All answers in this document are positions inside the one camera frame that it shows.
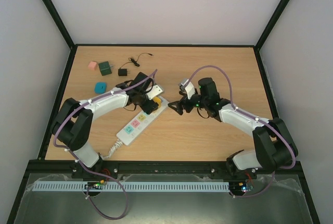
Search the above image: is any yellow cube plug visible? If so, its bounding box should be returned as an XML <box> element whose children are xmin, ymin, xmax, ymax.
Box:
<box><xmin>153</xmin><ymin>96</ymin><xmax>162</xmax><ymax>108</ymax></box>

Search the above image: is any white power strip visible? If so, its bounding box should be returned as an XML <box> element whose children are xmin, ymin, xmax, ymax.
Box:
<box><xmin>116</xmin><ymin>96</ymin><xmax>169</xmax><ymax>146</ymax></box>

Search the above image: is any black adapter plug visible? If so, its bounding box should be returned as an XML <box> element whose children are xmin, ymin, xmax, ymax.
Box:
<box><xmin>118</xmin><ymin>68</ymin><xmax>129</xmax><ymax>77</ymax></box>

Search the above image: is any blue cube plug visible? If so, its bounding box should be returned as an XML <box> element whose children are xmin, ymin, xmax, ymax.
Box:
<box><xmin>94</xmin><ymin>82</ymin><xmax>107</xmax><ymax>94</ymax></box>

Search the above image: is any green dragon cube plug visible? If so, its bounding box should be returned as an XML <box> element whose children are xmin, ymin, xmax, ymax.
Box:
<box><xmin>98</xmin><ymin>61</ymin><xmax>113</xmax><ymax>76</ymax></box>

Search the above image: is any pink cube plug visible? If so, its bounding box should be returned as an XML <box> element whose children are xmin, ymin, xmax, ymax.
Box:
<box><xmin>87</xmin><ymin>61</ymin><xmax>98</xmax><ymax>70</ymax></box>

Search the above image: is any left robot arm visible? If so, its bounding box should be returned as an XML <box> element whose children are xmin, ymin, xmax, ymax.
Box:
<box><xmin>51</xmin><ymin>70</ymin><xmax>161</xmax><ymax>168</ymax></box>

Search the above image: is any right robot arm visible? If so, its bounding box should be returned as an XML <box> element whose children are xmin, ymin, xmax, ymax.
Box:
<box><xmin>168</xmin><ymin>78</ymin><xmax>298</xmax><ymax>178</ymax></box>

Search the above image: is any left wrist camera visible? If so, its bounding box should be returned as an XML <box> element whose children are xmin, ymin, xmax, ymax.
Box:
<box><xmin>146</xmin><ymin>84</ymin><xmax>164</xmax><ymax>100</ymax></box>

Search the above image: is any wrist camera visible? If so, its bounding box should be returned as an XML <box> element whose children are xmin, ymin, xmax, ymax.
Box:
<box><xmin>146</xmin><ymin>84</ymin><xmax>164</xmax><ymax>100</ymax></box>
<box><xmin>179</xmin><ymin>79</ymin><xmax>195</xmax><ymax>99</ymax></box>

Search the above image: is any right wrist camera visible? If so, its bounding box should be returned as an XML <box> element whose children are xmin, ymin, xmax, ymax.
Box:
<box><xmin>179</xmin><ymin>79</ymin><xmax>195</xmax><ymax>99</ymax></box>

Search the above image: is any white coiled power cord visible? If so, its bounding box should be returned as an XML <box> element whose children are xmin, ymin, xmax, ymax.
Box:
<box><xmin>100</xmin><ymin>139</ymin><xmax>123</xmax><ymax>160</ymax></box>

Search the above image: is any thin black adapter cable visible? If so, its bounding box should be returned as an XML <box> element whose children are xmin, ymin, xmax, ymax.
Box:
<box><xmin>118</xmin><ymin>52</ymin><xmax>154</xmax><ymax>71</ymax></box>

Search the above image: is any light blue slotted cable duct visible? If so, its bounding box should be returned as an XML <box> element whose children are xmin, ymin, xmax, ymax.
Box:
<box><xmin>32</xmin><ymin>181</ymin><xmax>229</xmax><ymax>193</ymax></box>

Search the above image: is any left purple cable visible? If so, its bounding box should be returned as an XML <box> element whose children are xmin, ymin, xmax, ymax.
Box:
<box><xmin>53</xmin><ymin>68</ymin><xmax>158</xmax><ymax>220</ymax></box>

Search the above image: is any purple cable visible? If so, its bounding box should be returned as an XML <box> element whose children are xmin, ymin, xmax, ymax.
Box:
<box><xmin>53</xmin><ymin>68</ymin><xmax>158</xmax><ymax>220</ymax></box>
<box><xmin>186</xmin><ymin>65</ymin><xmax>297</xmax><ymax>199</ymax></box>

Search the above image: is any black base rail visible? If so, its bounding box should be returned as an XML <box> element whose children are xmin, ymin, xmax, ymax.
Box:
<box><xmin>70</xmin><ymin>160</ymin><xmax>258</xmax><ymax>183</ymax></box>

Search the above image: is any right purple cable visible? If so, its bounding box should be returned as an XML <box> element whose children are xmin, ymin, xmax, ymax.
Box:
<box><xmin>186</xmin><ymin>65</ymin><xmax>297</xmax><ymax>199</ymax></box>

